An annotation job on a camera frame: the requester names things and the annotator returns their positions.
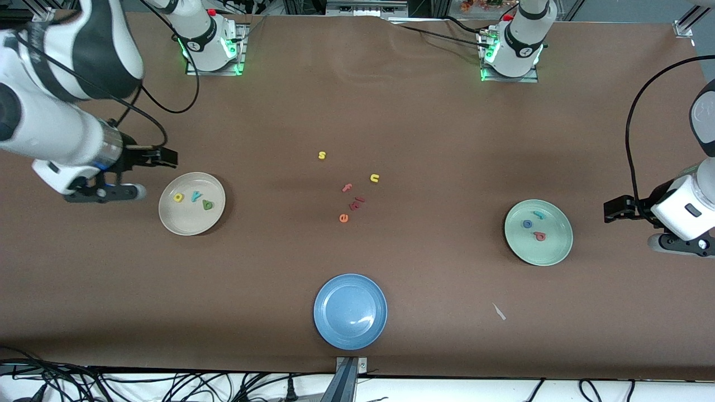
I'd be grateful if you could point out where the beige brown round plate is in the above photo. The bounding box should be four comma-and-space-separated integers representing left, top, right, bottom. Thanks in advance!
158, 172, 227, 236

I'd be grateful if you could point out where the pale green round plate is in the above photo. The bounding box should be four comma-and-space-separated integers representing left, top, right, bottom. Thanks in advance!
504, 199, 574, 267

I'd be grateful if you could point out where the brown table cover sheet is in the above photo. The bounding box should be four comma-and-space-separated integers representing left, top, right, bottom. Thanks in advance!
0, 8, 715, 380

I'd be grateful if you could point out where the blue round plate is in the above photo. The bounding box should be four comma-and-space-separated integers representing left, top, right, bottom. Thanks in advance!
313, 273, 388, 351

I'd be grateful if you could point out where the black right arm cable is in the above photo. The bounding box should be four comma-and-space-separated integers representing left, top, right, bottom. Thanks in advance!
106, 0, 201, 149

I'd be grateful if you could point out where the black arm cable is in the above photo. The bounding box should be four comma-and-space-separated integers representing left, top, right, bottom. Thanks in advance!
106, 0, 201, 149
626, 55, 715, 210

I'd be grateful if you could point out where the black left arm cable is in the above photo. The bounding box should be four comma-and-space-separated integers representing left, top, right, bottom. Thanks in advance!
626, 55, 715, 210

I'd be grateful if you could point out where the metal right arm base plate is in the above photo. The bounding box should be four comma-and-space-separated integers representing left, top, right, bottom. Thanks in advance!
185, 25, 246, 76

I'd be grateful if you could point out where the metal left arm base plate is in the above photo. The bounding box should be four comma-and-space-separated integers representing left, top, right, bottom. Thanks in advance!
480, 31, 540, 83

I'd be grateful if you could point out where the black base power cable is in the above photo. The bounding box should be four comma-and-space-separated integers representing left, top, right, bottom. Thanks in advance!
388, 18, 492, 54

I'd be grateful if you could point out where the silver metal frame device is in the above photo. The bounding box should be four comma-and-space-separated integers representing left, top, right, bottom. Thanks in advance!
326, 0, 409, 17

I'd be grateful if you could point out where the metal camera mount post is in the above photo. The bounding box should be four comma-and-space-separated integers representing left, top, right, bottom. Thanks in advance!
321, 356, 369, 402

